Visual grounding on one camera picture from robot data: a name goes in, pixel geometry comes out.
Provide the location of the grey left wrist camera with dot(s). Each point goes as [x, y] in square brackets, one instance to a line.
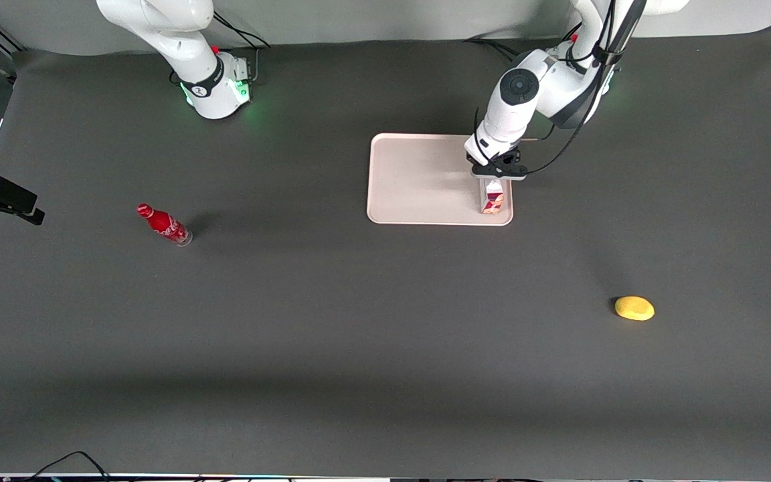
[499, 175]

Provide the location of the red cola bottle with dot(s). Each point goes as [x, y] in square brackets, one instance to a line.
[164, 225]

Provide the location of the yellow lemon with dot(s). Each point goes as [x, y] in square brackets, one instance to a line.
[634, 308]

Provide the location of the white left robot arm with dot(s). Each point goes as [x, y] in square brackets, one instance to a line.
[516, 100]

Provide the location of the red cookie box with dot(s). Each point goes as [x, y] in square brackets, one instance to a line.
[495, 199]

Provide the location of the pale pink rectangular tray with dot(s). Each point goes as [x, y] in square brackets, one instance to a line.
[419, 181]

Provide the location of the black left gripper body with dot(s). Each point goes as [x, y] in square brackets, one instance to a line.
[496, 163]

